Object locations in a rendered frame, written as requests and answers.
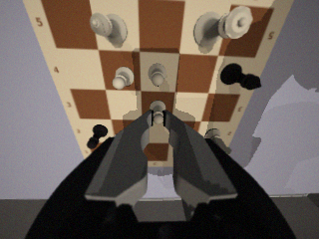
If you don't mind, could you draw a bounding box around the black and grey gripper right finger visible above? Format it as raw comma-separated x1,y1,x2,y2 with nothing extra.
162,110,297,239

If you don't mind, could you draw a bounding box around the white pawn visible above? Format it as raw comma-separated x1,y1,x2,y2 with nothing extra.
113,67,135,90
150,100,165,124
148,64,166,86

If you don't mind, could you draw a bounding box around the brown and cream chessboard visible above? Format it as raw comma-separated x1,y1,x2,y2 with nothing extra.
23,0,294,158

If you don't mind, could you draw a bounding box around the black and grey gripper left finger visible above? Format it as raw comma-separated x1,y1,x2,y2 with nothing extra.
25,110,154,239

